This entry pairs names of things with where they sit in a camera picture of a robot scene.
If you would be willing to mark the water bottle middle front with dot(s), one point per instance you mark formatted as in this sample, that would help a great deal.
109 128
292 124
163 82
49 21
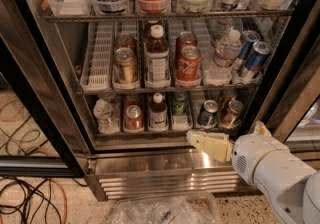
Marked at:
226 51

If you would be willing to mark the blue red bull can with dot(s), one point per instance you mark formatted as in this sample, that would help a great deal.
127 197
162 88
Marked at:
248 38
258 55

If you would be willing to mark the tea bottle bottom shelf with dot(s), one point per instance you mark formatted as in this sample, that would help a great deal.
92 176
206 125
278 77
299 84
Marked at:
158 113

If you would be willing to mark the coca cola can middle front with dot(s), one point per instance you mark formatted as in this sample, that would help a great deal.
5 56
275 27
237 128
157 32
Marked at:
188 63

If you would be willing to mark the green can bottom shelf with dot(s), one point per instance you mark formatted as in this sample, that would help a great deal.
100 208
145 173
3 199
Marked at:
180 99

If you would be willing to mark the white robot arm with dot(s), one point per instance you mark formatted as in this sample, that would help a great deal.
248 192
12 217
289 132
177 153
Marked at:
291 186

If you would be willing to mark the water bottle bottom shelf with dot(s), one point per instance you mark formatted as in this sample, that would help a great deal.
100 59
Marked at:
106 120

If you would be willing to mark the gold can bottom rear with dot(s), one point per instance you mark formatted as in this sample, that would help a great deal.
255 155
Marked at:
225 96

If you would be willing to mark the red can bottom front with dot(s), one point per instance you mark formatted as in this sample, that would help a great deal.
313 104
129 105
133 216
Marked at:
133 117

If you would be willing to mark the blue red bull can front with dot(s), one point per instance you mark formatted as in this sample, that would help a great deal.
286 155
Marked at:
258 55

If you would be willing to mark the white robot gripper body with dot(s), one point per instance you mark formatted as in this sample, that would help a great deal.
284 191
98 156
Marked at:
255 154

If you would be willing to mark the blue red bull can rear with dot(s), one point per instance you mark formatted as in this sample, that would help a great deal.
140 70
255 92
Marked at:
248 38

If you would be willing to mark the tea bottle middle front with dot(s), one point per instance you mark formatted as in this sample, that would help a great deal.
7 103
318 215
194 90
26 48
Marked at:
157 55

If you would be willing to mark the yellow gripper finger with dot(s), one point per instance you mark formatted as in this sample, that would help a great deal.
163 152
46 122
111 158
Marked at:
216 145
261 129

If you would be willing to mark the coca cola can middle rear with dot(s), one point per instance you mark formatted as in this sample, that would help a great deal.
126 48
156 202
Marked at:
185 38

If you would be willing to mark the empty white tray middle shelf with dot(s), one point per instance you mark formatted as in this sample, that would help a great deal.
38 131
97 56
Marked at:
96 71

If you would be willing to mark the water bottle middle rear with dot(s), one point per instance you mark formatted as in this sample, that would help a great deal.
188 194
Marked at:
220 28

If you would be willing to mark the open fridge glass door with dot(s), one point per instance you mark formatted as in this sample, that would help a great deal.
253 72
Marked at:
41 62

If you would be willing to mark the red can bottom rear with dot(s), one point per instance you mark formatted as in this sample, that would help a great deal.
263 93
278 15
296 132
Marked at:
134 99

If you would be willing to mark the gold can middle rear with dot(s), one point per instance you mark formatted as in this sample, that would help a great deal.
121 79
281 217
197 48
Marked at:
126 40

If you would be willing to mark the gold can middle front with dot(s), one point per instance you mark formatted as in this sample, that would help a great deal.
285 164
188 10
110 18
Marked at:
125 65

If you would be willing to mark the blue pepsi can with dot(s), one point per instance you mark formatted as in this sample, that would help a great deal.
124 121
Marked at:
207 113

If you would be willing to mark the gold can bottom front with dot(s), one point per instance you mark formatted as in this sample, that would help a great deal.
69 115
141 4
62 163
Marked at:
230 116

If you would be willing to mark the clear plastic bin of bottles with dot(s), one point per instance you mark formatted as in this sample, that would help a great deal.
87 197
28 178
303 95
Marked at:
184 208

